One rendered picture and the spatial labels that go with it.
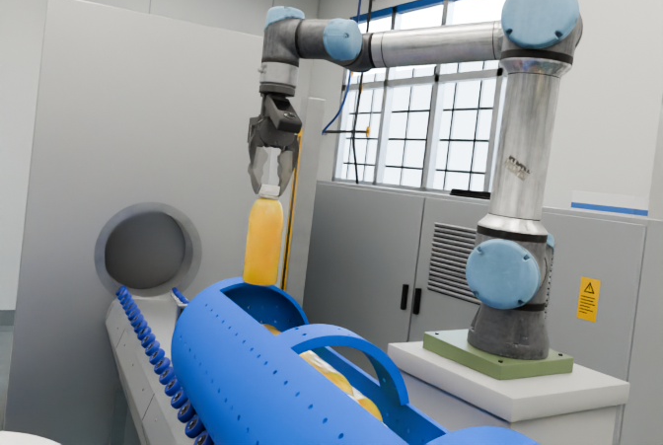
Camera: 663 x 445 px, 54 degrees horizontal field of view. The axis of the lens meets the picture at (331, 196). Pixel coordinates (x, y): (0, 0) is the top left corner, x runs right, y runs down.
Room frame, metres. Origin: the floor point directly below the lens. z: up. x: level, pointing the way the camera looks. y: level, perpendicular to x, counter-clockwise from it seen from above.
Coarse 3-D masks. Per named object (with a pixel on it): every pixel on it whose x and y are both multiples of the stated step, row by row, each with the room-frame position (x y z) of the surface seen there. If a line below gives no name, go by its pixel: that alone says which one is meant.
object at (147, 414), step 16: (112, 304) 2.41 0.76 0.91; (144, 304) 2.37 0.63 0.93; (160, 304) 2.39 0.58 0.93; (176, 304) 2.43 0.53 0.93; (112, 320) 2.30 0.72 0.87; (160, 320) 2.16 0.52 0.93; (112, 336) 2.18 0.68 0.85; (160, 336) 1.95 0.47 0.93; (112, 352) 2.41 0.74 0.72; (128, 352) 1.91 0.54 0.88; (128, 368) 1.83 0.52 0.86; (128, 384) 1.77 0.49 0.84; (144, 384) 1.63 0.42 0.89; (128, 400) 2.07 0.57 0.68; (144, 400) 1.58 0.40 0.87; (144, 416) 1.52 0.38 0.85; (160, 416) 1.43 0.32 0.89; (144, 432) 1.50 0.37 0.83; (160, 432) 1.38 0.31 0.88
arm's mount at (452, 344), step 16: (432, 336) 1.25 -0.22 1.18; (448, 336) 1.26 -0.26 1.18; (464, 336) 1.27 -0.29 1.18; (448, 352) 1.21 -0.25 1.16; (464, 352) 1.18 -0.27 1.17; (480, 352) 1.17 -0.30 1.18; (560, 352) 1.24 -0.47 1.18; (480, 368) 1.14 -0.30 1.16; (496, 368) 1.11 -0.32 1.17; (512, 368) 1.12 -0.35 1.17; (528, 368) 1.14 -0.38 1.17; (544, 368) 1.17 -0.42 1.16; (560, 368) 1.19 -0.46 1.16
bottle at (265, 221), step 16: (256, 208) 1.25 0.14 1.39; (272, 208) 1.25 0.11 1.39; (256, 224) 1.24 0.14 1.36; (272, 224) 1.24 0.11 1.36; (256, 240) 1.24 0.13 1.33; (272, 240) 1.25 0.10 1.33; (256, 256) 1.24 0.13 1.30; (272, 256) 1.25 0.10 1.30; (256, 272) 1.24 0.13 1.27; (272, 272) 1.25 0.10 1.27
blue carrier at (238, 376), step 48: (240, 288) 1.36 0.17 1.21; (192, 336) 1.18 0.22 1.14; (240, 336) 1.03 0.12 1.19; (288, 336) 0.95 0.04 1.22; (336, 336) 0.94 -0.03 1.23; (192, 384) 1.11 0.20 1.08; (240, 384) 0.92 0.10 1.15; (288, 384) 0.83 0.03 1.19; (384, 384) 1.03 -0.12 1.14; (240, 432) 0.86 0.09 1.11; (288, 432) 0.75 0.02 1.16; (336, 432) 0.69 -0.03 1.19; (384, 432) 0.65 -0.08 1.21; (432, 432) 0.93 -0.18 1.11; (480, 432) 0.62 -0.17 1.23
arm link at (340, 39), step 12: (300, 24) 1.24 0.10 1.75; (312, 24) 1.23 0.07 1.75; (324, 24) 1.22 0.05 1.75; (336, 24) 1.21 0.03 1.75; (348, 24) 1.21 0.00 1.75; (300, 36) 1.24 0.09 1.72; (312, 36) 1.22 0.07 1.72; (324, 36) 1.21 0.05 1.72; (336, 36) 1.20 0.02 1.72; (348, 36) 1.21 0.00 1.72; (360, 36) 1.25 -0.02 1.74; (300, 48) 1.24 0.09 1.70; (312, 48) 1.23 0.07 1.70; (324, 48) 1.22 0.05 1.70; (336, 48) 1.21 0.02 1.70; (348, 48) 1.21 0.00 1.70; (360, 48) 1.26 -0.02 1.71; (336, 60) 1.27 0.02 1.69; (348, 60) 1.29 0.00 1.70
